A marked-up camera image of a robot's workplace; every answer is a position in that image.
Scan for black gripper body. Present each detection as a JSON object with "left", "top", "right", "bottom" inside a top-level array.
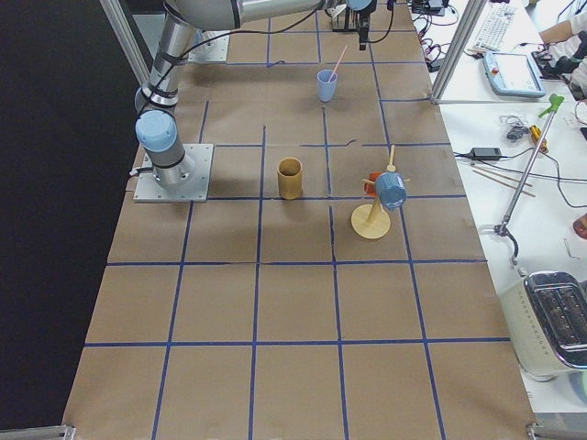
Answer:
[{"left": 346, "top": 0, "right": 377, "bottom": 30}]

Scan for pink chopstick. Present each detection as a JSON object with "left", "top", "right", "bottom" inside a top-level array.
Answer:
[{"left": 328, "top": 45, "right": 348, "bottom": 83}]

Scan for light blue plastic cup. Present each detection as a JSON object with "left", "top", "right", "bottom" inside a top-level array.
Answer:
[{"left": 316, "top": 69, "right": 338, "bottom": 103}]

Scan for wooden chopsticks pair on desk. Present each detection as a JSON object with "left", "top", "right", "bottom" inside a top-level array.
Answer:
[{"left": 471, "top": 167, "right": 535, "bottom": 197}]

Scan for white keyboard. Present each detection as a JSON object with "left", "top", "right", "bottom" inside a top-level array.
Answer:
[{"left": 470, "top": 3, "right": 517, "bottom": 52}]

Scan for teach pendant tablet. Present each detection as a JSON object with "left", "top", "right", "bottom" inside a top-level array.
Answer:
[{"left": 482, "top": 51, "right": 546, "bottom": 98}]

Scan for bamboo cylinder holder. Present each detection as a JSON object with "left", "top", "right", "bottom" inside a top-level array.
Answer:
[{"left": 277, "top": 157, "right": 303, "bottom": 200}]

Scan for blue mug on tree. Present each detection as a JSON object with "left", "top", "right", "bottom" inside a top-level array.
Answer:
[{"left": 375, "top": 171, "right": 407, "bottom": 211}]

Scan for black power adapter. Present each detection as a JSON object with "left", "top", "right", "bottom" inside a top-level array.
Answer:
[{"left": 470, "top": 148, "right": 503, "bottom": 161}]

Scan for wooden mug tree stand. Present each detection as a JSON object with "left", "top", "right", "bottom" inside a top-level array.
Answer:
[{"left": 350, "top": 145, "right": 397, "bottom": 239}]

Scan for long reacher grabber tool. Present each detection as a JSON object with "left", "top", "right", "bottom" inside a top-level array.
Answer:
[{"left": 493, "top": 93, "right": 565, "bottom": 267}]

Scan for white silver toaster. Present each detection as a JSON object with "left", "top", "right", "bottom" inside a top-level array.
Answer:
[{"left": 499, "top": 270, "right": 586, "bottom": 381}]

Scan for aluminium frame post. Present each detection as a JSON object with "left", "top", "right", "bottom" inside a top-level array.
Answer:
[{"left": 429, "top": 0, "right": 486, "bottom": 105}]

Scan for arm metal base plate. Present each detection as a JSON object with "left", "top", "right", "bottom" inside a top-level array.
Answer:
[
  {"left": 133, "top": 144, "right": 214, "bottom": 203},
  {"left": 188, "top": 29, "right": 230, "bottom": 64}
]

